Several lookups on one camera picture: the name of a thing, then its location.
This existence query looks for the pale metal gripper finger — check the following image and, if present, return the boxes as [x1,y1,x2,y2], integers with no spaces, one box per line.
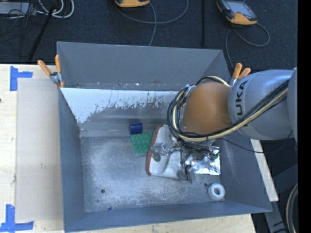
[152,150,172,163]
[151,142,171,153]

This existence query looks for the green flat square board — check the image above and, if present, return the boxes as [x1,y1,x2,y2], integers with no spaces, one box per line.
[130,131,155,156]

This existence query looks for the small blue block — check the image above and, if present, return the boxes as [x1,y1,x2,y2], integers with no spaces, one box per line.
[129,122,144,135]

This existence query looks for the silver foil packet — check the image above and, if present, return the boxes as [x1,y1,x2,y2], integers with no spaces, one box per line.
[186,151,222,176]

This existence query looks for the grey metal bin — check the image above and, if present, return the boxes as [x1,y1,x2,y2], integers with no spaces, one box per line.
[56,41,273,233]

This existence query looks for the pale wood flat board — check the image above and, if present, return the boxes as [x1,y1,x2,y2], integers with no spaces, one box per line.
[15,77,64,224]

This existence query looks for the white ring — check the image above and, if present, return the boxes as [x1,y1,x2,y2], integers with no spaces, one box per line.
[207,183,226,201]

